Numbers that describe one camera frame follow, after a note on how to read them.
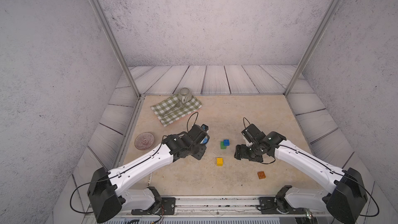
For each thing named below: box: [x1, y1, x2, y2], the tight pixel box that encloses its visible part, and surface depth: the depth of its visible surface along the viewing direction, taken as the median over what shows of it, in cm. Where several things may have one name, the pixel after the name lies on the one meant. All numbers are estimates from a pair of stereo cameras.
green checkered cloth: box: [150, 93, 203, 128], surface depth 113 cm
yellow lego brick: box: [216, 157, 224, 167], surface depth 86 cm
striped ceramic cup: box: [178, 87, 193, 104], surface depth 113 cm
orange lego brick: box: [257, 171, 266, 180], surface depth 84 cm
